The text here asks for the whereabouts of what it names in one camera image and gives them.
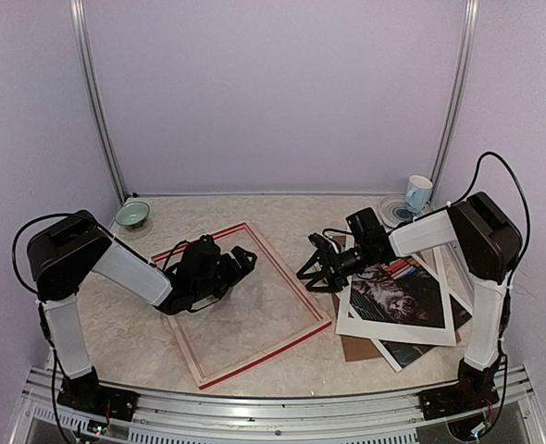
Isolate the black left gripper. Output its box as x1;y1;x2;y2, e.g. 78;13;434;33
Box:
192;246;257;302

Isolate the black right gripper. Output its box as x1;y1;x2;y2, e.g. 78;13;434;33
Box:
297;240;374;291

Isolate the white mat board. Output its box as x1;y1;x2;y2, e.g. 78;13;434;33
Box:
335;244;476;348

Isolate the cat and books photo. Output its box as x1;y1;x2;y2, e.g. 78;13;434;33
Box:
341;249;476;374

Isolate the red wooden picture frame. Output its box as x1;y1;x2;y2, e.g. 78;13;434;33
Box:
151;221;333;391

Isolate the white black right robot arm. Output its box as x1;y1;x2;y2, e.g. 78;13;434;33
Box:
296;189;531;411

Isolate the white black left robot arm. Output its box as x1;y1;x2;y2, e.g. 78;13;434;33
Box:
26;210;257;412

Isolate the round swirl pattern plate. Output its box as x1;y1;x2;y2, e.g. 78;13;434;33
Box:
378;194;429;228

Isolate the green ceramic bowl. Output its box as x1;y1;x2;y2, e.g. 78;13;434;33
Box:
115;202;150;229

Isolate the light blue ceramic mug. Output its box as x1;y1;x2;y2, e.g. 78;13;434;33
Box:
404;175;433;214

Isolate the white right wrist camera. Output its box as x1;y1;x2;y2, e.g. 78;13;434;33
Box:
308;233;341;265

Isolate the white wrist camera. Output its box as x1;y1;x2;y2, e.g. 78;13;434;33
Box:
188;296;221;314
308;233;341;265

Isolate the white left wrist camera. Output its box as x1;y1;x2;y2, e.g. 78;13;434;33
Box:
188;296;221;314

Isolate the brown frame backing board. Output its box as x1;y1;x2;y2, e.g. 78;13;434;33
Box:
330;235;473;363

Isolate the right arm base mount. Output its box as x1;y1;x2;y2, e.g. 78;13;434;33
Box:
418;358;501;420

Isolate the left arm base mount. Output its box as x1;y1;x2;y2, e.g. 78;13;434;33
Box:
57;373;139;422

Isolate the aluminium enclosure frame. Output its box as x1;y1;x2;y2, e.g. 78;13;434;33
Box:
20;0;545;444

